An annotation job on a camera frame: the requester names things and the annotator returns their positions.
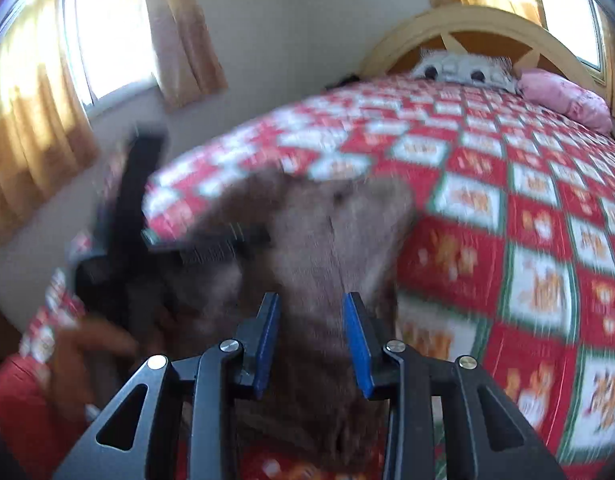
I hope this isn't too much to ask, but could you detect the window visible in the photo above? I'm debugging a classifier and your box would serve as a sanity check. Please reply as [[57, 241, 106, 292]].
[[62, 0, 159, 108], [530, 0, 607, 73]]

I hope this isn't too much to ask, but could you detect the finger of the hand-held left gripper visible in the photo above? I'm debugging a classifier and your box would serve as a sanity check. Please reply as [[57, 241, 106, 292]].
[[142, 224, 272, 267]]

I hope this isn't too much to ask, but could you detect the person's red clothing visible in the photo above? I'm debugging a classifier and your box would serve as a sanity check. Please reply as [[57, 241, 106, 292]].
[[0, 354, 91, 480]]

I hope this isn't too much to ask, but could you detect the pink pillow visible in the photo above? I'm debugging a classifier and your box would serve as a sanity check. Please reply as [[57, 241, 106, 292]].
[[517, 70, 613, 135]]

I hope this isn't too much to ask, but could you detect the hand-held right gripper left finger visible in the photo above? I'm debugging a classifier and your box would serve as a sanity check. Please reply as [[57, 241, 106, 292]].
[[52, 292, 282, 480]]

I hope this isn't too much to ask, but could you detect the cream wooden headboard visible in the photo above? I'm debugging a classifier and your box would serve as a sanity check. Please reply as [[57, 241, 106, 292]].
[[360, 5, 615, 126]]

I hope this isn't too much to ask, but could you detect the grey white patterned pillow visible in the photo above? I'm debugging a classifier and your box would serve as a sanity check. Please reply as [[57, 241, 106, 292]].
[[412, 49, 521, 93]]

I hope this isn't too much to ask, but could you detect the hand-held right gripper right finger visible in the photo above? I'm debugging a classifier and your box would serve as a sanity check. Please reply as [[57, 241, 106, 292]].
[[341, 291, 568, 480]]

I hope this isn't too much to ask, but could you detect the brown patterned garment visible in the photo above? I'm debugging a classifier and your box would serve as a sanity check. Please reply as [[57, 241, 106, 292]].
[[162, 167, 418, 476]]

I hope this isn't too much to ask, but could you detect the person's left hand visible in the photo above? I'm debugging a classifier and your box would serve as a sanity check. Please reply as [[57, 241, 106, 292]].
[[52, 316, 141, 413]]

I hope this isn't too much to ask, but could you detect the red checkered printed blanket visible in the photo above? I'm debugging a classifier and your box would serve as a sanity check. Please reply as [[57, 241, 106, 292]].
[[18, 70, 615, 480]]

